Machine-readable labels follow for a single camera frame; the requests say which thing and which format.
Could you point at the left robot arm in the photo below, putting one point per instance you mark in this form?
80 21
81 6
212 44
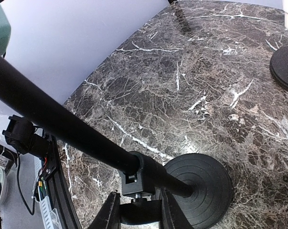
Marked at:
19 134

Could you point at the black stand of green microphone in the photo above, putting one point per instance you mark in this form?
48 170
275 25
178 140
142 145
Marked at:
199 183

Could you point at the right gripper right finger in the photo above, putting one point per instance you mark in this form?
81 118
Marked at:
172 216

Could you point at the black stand of beige microphone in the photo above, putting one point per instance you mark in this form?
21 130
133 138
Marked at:
279 67

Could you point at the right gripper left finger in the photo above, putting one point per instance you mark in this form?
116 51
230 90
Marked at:
108 216

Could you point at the black front rail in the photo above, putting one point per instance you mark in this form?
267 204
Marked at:
57 187

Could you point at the white cable duct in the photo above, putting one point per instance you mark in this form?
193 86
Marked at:
49 214

